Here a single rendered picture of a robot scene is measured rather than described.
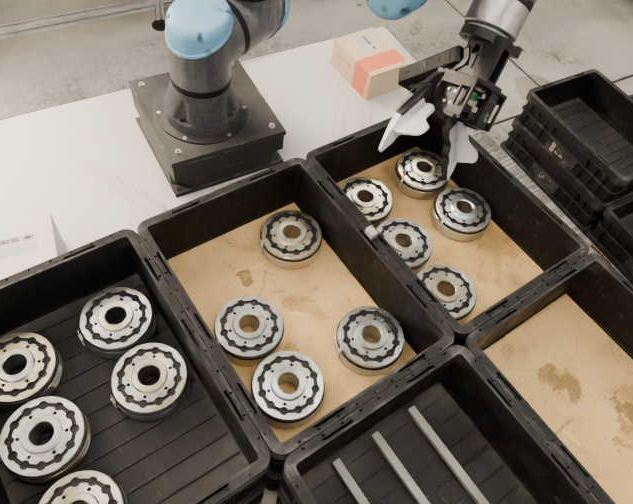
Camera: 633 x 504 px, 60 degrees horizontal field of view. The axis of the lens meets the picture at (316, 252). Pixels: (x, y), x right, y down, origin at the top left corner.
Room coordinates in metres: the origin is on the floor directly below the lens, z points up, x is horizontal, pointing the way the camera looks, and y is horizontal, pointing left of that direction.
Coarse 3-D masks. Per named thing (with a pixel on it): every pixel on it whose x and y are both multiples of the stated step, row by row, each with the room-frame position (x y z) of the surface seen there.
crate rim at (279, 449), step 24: (288, 168) 0.62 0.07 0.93; (312, 168) 0.63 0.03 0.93; (216, 192) 0.54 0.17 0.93; (168, 216) 0.48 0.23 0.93; (144, 240) 0.43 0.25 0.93; (168, 264) 0.40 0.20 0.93; (384, 264) 0.47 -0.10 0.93; (408, 288) 0.44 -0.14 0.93; (192, 312) 0.33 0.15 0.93; (432, 312) 0.40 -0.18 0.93; (216, 360) 0.27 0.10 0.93; (240, 384) 0.25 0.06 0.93; (384, 384) 0.28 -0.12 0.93; (336, 408) 0.24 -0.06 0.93; (264, 432) 0.19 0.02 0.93; (312, 432) 0.20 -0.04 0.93
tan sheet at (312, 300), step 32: (256, 224) 0.57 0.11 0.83; (192, 256) 0.48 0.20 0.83; (224, 256) 0.49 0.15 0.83; (256, 256) 0.50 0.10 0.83; (320, 256) 0.53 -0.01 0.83; (192, 288) 0.42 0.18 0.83; (224, 288) 0.43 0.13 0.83; (256, 288) 0.44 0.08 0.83; (288, 288) 0.46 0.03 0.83; (320, 288) 0.47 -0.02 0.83; (352, 288) 0.48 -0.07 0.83; (288, 320) 0.40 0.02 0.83; (320, 320) 0.41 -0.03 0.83; (320, 352) 0.36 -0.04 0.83; (288, 384) 0.30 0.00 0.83; (352, 384) 0.32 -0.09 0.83; (320, 416) 0.26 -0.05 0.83
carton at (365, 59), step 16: (368, 32) 1.28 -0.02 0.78; (336, 48) 1.22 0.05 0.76; (352, 48) 1.20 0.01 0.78; (368, 48) 1.22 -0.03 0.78; (384, 48) 1.23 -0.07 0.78; (336, 64) 1.21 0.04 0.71; (352, 64) 1.16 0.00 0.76; (368, 64) 1.15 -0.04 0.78; (384, 64) 1.16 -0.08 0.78; (400, 64) 1.18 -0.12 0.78; (352, 80) 1.16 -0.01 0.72; (368, 80) 1.11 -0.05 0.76; (384, 80) 1.14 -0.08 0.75; (368, 96) 1.11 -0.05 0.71
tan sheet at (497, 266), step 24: (384, 168) 0.76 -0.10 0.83; (408, 216) 0.65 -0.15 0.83; (432, 240) 0.61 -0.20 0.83; (480, 240) 0.63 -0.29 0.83; (504, 240) 0.64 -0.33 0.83; (432, 264) 0.56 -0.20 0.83; (456, 264) 0.57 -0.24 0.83; (480, 264) 0.58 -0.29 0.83; (504, 264) 0.59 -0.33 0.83; (528, 264) 0.60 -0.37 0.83; (480, 288) 0.53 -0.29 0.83; (504, 288) 0.54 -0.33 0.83; (480, 312) 0.48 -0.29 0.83
